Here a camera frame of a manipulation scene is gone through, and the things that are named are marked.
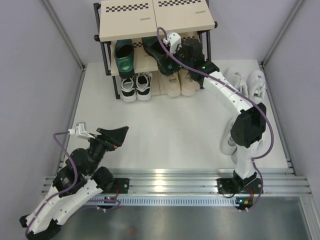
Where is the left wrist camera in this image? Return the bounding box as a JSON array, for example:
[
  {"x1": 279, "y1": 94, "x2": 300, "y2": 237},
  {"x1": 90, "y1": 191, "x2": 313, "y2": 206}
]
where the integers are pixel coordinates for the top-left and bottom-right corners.
[{"x1": 68, "y1": 121, "x2": 95, "y2": 140}]

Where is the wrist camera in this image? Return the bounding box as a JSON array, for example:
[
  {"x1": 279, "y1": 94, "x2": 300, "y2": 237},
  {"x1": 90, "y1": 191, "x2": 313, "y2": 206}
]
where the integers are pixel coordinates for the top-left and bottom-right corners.
[
  {"x1": 162, "y1": 31, "x2": 182, "y2": 55},
  {"x1": 68, "y1": 121, "x2": 95, "y2": 140}
]

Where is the black white sneaker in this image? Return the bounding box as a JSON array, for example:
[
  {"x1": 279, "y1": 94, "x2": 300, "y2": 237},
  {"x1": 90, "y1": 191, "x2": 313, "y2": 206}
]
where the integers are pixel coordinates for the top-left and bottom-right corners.
[
  {"x1": 135, "y1": 72, "x2": 153, "y2": 101},
  {"x1": 121, "y1": 77, "x2": 137, "y2": 103}
]

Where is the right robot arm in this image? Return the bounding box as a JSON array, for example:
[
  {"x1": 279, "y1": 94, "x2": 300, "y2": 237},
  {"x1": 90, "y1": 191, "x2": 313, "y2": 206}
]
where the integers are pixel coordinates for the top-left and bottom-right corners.
[{"x1": 158, "y1": 37, "x2": 269, "y2": 198}]

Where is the green pointed shoe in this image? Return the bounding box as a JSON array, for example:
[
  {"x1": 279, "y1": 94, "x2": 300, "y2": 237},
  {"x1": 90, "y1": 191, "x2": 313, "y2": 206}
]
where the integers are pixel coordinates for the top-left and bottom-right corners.
[
  {"x1": 142, "y1": 36, "x2": 167, "y2": 72},
  {"x1": 114, "y1": 39, "x2": 135, "y2": 79}
]

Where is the beige lace sneaker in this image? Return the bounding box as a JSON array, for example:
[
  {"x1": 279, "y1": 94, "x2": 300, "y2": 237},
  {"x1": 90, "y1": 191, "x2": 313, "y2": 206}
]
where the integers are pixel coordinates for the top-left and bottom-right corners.
[
  {"x1": 161, "y1": 72, "x2": 181, "y2": 98},
  {"x1": 178, "y1": 69, "x2": 199, "y2": 97}
]

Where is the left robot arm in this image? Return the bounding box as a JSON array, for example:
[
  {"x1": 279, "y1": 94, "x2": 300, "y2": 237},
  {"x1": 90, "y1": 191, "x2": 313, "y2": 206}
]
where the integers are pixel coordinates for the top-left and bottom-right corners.
[{"x1": 19, "y1": 122, "x2": 130, "y2": 240}]

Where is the aluminium corner post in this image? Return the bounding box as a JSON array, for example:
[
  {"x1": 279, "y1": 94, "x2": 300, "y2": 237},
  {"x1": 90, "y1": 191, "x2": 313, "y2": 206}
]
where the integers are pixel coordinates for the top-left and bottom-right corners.
[
  {"x1": 40, "y1": 0, "x2": 85, "y2": 72},
  {"x1": 260, "y1": 0, "x2": 306, "y2": 70}
]

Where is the white sneaker back right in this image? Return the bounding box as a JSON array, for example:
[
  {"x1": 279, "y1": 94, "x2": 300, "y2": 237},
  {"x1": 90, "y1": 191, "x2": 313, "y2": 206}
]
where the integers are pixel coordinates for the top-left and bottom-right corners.
[{"x1": 247, "y1": 70, "x2": 266, "y2": 104}]

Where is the white sneaker back left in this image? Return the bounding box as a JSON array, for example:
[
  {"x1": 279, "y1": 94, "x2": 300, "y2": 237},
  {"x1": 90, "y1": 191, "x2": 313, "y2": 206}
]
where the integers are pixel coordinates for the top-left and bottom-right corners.
[{"x1": 224, "y1": 66, "x2": 249, "y2": 97}]

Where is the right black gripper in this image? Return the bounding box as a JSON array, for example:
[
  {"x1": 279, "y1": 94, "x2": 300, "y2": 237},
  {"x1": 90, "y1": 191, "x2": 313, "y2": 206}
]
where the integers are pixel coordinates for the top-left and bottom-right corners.
[{"x1": 157, "y1": 43, "x2": 191, "y2": 78}]

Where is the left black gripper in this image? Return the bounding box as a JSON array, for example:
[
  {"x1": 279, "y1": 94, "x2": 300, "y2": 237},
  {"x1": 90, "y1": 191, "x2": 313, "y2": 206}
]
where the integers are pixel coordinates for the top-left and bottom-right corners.
[{"x1": 86, "y1": 126, "x2": 129, "y2": 176}]

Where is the left aluminium corner post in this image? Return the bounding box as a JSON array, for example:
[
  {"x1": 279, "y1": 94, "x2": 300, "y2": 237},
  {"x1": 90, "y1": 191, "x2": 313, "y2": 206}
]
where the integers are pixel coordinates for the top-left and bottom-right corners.
[{"x1": 40, "y1": 0, "x2": 85, "y2": 72}]

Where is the slotted cable duct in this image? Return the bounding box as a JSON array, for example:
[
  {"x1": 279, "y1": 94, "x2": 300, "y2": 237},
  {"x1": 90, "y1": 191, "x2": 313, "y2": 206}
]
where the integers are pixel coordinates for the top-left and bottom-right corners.
[{"x1": 85, "y1": 194, "x2": 251, "y2": 207}]

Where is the right aluminium corner post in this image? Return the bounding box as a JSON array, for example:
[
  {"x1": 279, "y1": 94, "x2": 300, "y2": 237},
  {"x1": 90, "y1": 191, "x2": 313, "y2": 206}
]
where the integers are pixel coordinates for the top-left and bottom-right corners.
[{"x1": 260, "y1": 0, "x2": 306, "y2": 70}]

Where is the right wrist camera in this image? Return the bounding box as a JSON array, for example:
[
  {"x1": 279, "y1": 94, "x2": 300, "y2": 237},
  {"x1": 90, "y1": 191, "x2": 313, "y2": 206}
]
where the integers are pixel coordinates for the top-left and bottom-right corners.
[{"x1": 162, "y1": 31, "x2": 182, "y2": 55}]

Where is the white sneaker front right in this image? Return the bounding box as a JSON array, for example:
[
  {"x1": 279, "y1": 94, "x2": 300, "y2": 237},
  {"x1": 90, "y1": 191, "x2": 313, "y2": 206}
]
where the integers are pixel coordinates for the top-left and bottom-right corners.
[{"x1": 231, "y1": 139, "x2": 264, "y2": 164}]

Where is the white sneaker front left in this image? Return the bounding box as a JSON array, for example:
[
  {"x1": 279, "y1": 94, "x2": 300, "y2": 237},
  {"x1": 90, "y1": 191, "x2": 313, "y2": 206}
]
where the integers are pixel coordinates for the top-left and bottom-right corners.
[{"x1": 220, "y1": 119, "x2": 237, "y2": 156}]

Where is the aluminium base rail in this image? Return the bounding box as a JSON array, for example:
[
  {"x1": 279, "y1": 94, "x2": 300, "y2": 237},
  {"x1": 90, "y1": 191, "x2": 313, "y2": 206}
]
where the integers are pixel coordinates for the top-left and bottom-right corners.
[{"x1": 110, "y1": 168, "x2": 312, "y2": 197}]

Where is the beige three-tier shoe shelf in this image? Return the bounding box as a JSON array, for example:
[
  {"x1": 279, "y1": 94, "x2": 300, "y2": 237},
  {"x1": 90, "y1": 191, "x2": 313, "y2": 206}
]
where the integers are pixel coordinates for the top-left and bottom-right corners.
[{"x1": 93, "y1": 0, "x2": 218, "y2": 99}]

